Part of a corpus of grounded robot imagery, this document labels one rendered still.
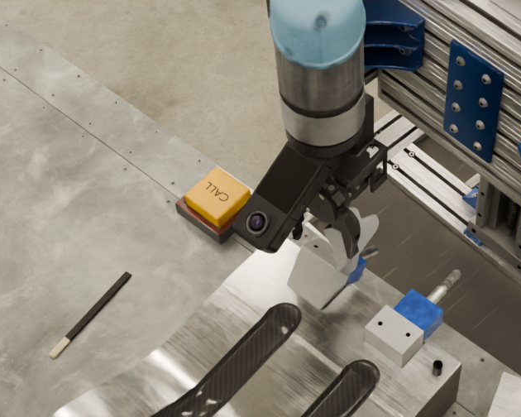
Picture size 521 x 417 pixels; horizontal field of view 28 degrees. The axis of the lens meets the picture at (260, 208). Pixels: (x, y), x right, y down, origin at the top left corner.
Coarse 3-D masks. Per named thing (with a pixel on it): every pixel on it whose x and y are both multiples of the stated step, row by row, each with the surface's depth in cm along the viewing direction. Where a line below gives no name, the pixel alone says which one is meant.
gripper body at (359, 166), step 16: (368, 96) 96; (368, 112) 97; (368, 128) 98; (304, 144) 93; (336, 144) 92; (352, 144) 94; (368, 144) 100; (352, 160) 99; (368, 160) 99; (384, 160) 101; (336, 176) 98; (352, 176) 98; (368, 176) 102; (384, 176) 103; (320, 192) 98; (336, 192) 98; (352, 192) 102; (320, 208) 100
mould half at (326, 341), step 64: (256, 256) 117; (192, 320) 113; (256, 320) 112; (320, 320) 111; (128, 384) 108; (192, 384) 109; (256, 384) 108; (320, 384) 107; (384, 384) 106; (448, 384) 108
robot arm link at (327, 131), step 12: (288, 108) 90; (360, 108) 90; (288, 120) 91; (300, 120) 90; (312, 120) 89; (324, 120) 89; (336, 120) 89; (348, 120) 90; (360, 120) 92; (300, 132) 91; (312, 132) 90; (324, 132) 90; (336, 132) 90; (348, 132) 91; (312, 144) 92; (324, 144) 92
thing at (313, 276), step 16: (320, 240) 114; (304, 256) 112; (320, 256) 111; (368, 256) 120; (304, 272) 112; (320, 272) 111; (336, 272) 110; (352, 272) 114; (304, 288) 113; (320, 288) 111; (336, 288) 112; (320, 304) 112
